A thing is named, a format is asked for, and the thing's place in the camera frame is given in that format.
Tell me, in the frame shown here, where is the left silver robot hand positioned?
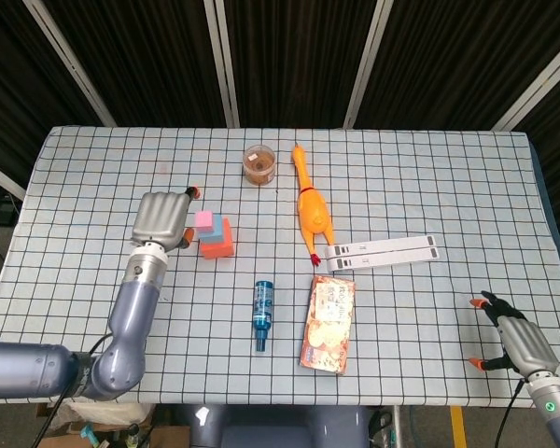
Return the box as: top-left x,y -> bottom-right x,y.
130,185 -> 202,253

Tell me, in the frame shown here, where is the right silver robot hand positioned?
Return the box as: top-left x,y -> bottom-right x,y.
468,290 -> 560,378

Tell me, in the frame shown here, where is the small pink foam cube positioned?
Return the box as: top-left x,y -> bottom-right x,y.
194,210 -> 215,235

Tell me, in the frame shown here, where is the medium blue foam cube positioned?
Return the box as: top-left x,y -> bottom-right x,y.
198,214 -> 225,245

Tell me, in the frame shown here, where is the large orange foam cube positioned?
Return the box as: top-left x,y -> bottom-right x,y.
200,217 -> 236,261

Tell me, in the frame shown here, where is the clear jar of rubber bands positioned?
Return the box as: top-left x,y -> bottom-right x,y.
242,144 -> 277,187

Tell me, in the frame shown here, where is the blue spray bottle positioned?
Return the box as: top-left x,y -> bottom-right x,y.
252,280 -> 275,354

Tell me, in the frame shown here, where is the orange rubber chicken toy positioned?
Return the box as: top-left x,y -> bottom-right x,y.
292,144 -> 336,267

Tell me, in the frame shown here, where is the metal table leg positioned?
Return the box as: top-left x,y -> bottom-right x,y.
390,404 -> 404,448

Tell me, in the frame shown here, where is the white power strip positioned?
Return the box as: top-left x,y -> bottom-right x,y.
325,234 -> 438,260
329,245 -> 441,273

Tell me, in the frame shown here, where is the dark pleated curtain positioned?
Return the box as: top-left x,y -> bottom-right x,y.
0,0 -> 560,281

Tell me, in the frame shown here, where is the white plastic bag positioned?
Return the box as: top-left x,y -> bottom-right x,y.
50,400 -> 155,428

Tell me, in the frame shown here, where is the orange cookie box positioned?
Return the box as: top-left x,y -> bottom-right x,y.
299,274 -> 357,376

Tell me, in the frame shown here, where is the white black-grid tablecloth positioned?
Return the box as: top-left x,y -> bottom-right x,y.
0,124 -> 560,406

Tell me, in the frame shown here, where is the cardboard box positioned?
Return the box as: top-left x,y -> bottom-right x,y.
32,403 -> 190,448

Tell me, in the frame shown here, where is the blue-grey robot torso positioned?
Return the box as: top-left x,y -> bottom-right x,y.
186,403 -> 372,448

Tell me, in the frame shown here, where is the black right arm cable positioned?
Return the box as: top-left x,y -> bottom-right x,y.
493,378 -> 526,448

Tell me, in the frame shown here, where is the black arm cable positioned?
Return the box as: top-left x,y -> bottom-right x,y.
493,378 -> 526,448
27,333 -> 116,448

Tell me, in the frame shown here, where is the white double frame post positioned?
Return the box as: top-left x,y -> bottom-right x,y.
203,0 -> 242,128

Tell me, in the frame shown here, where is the white slanted frame post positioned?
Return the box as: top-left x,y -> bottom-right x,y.
21,0 -> 118,128

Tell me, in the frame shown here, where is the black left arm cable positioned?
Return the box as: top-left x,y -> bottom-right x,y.
27,333 -> 116,448

